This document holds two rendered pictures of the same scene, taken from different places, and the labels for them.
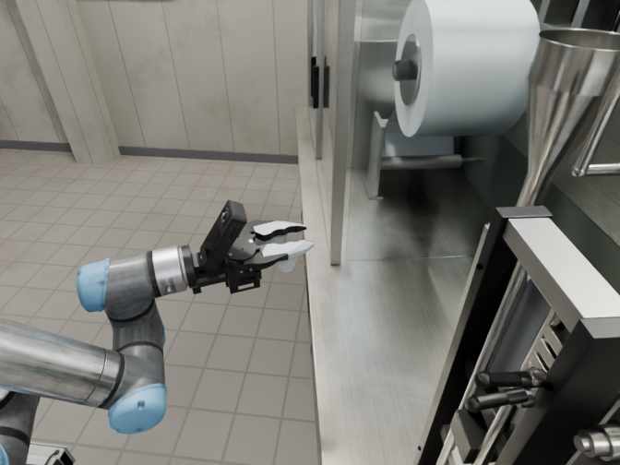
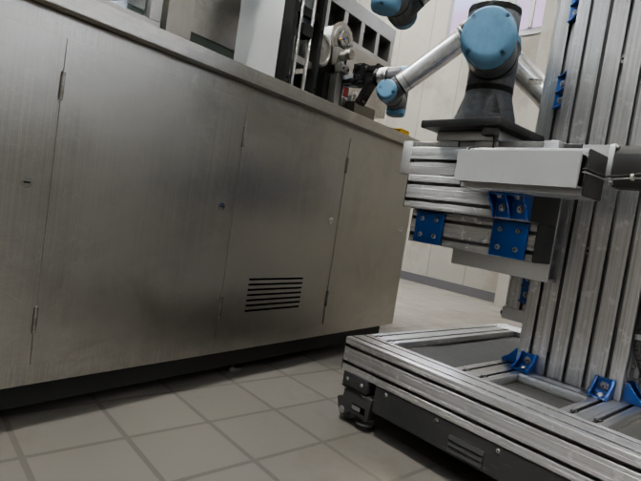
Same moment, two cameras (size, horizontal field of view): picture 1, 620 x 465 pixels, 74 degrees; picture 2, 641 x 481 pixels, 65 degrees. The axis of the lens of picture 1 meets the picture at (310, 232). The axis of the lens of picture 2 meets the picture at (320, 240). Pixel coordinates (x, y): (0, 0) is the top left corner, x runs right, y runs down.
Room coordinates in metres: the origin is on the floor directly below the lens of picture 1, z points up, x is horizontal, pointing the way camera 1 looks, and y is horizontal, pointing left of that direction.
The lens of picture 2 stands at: (1.47, 1.09, 0.55)
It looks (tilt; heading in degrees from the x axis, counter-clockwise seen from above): 3 degrees down; 222
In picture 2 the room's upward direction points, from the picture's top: 9 degrees clockwise
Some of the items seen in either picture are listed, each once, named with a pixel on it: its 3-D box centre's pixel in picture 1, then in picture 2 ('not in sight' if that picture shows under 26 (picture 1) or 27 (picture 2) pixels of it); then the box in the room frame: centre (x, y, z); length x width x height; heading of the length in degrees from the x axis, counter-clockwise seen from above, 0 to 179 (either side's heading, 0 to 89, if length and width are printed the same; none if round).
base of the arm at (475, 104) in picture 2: not in sight; (485, 108); (0.25, 0.50, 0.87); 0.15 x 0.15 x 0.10
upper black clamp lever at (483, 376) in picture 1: (505, 379); not in sight; (0.20, -0.16, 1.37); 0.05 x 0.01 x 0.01; 93
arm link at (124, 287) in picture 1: (121, 282); not in sight; (0.47, 0.30, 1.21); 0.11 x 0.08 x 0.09; 109
